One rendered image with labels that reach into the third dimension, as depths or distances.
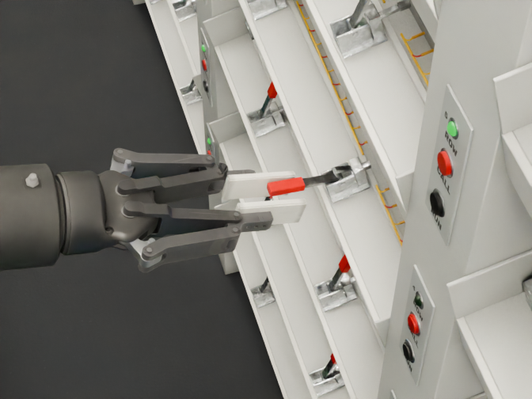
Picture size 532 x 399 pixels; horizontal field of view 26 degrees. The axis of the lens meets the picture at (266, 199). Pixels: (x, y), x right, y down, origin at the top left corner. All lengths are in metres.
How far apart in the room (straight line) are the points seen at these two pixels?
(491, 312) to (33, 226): 0.40
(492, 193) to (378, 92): 0.25
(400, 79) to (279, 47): 0.33
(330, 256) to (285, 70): 0.23
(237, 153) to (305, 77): 0.47
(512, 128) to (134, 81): 1.66
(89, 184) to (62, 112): 1.22
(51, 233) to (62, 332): 0.95
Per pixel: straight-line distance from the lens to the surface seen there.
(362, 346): 1.27
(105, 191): 1.06
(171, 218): 1.05
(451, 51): 0.72
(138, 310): 1.96
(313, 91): 1.21
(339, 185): 1.12
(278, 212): 1.10
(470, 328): 0.83
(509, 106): 0.65
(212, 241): 1.05
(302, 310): 1.52
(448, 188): 0.77
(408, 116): 0.93
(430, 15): 0.75
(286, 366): 1.71
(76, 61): 2.34
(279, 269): 1.56
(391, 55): 0.97
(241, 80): 1.51
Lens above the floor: 1.65
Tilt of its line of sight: 53 degrees down
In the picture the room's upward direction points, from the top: straight up
